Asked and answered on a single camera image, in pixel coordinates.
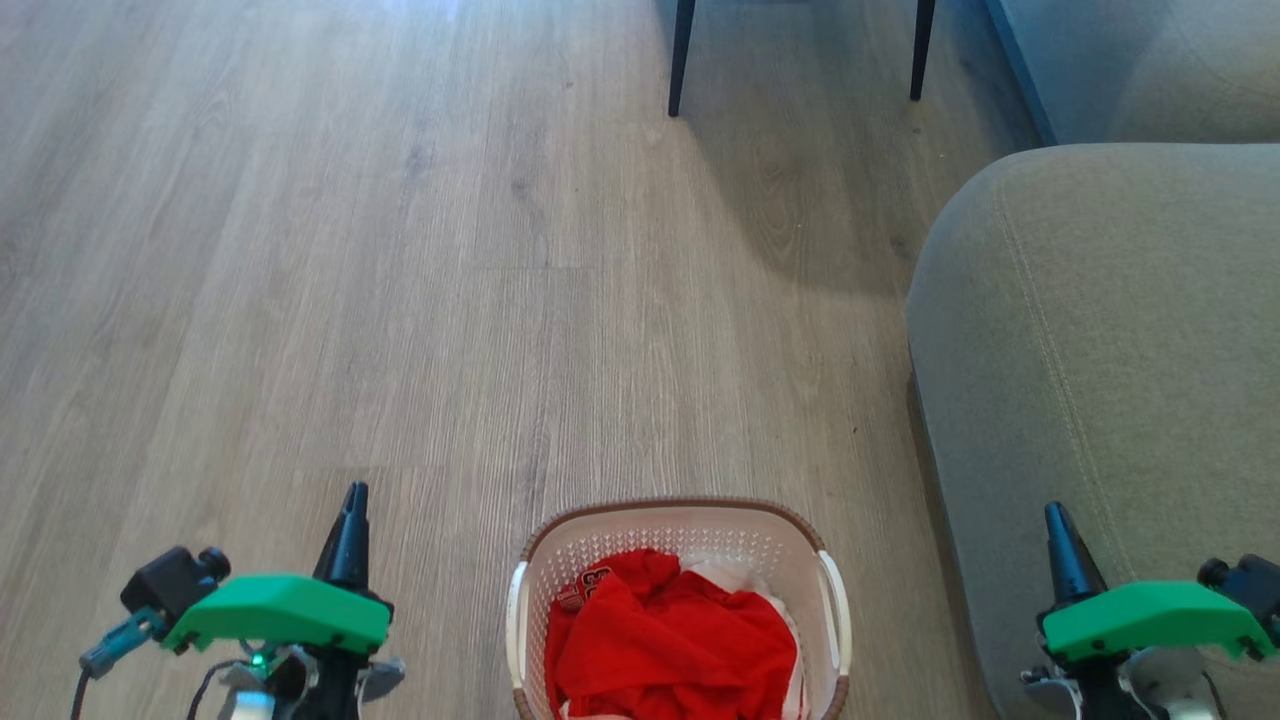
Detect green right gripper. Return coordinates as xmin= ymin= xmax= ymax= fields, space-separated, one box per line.
xmin=1038 ymin=502 xmax=1278 ymax=720

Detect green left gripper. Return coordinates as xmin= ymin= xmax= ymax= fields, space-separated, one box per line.
xmin=163 ymin=482 xmax=394 ymax=720

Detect white perforated laundry basket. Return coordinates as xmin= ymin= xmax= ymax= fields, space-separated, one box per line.
xmin=505 ymin=497 xmax=853 ymax=720

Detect grey fabric sofa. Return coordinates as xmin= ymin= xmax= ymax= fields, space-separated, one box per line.
xmin=905 ymin=0 xmax=1280 ymax=720

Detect red garment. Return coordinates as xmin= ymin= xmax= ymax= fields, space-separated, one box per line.
xmin=545 ymin=548 xmax=801 ymax=720

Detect black cable with teal connector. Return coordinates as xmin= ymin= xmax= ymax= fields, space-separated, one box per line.
xmin=70 ymin=607 xmax=167 ymax=720

